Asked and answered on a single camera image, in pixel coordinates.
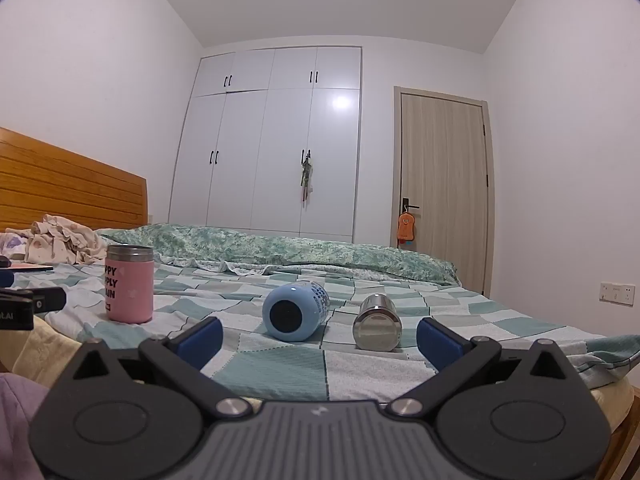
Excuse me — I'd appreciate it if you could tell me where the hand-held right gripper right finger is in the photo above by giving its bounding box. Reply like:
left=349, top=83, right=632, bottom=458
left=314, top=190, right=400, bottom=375
left=385, top=316, right=576, bottom=417

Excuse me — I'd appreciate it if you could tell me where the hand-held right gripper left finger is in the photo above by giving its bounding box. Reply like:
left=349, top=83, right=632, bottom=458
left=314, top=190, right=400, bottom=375
left=65, top=316, right=254, bottom=417

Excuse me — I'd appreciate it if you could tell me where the stainless steel cup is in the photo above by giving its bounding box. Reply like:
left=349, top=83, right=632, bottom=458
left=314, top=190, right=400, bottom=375
left=352, top=294, right=403, bottom=352

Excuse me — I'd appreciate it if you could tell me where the light blue cup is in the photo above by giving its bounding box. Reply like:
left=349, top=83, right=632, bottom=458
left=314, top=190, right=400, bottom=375
left=262, top=281, right=329, bottom=342

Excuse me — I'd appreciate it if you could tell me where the pink cup with steel lid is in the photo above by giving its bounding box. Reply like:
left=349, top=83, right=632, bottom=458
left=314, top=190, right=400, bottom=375
left=104, top=244, right=155, bottom=324

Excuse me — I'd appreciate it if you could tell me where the purple printed pillow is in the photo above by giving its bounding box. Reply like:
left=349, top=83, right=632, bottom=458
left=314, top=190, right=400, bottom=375
left=0, top=232, right=34, bottom=263

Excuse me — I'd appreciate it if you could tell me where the yellow blanket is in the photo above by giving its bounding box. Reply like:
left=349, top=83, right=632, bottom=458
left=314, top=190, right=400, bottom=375
left=0, top=316, right=85, bottom=392

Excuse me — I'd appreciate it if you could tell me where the pile of cream clothes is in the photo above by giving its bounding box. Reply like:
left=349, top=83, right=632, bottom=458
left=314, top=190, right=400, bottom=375
left=4, top=214, right=109, bottom=266

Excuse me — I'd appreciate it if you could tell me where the wooden headboard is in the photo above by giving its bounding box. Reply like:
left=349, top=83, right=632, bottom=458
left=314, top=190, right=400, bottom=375
left=0, top=127, right=149, bottom=234

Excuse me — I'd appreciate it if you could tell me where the purple cloth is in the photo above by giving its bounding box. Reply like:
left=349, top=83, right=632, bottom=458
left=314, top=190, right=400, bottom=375
left=0, top=372, right=57, bottom=480

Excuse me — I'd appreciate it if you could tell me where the green floral quilt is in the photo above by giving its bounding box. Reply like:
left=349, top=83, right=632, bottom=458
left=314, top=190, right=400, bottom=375
left=95, top=223, right=460, bottom=287

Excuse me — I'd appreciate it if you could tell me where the orange hanging toy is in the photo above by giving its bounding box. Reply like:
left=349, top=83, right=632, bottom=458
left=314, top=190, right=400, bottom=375
left=396, top=211, right=416, bottom=244

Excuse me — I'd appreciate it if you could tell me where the beige wooden door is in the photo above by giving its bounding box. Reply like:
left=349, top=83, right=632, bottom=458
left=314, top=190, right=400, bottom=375
left=390, top=85, right=496, bottom=297

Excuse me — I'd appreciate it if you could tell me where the white wardrobe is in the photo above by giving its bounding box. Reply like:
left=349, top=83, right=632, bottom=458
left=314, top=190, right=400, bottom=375
left=167, top=46, right=363, bottom=245

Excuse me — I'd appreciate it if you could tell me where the white wall socket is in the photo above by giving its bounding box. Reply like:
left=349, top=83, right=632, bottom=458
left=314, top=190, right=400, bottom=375
left=599, top=281, right=636, bottom=306

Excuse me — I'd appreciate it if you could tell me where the wooden bed frame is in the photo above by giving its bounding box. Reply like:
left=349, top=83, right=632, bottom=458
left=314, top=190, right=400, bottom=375
left=582, top=377, right=640, bottom=480

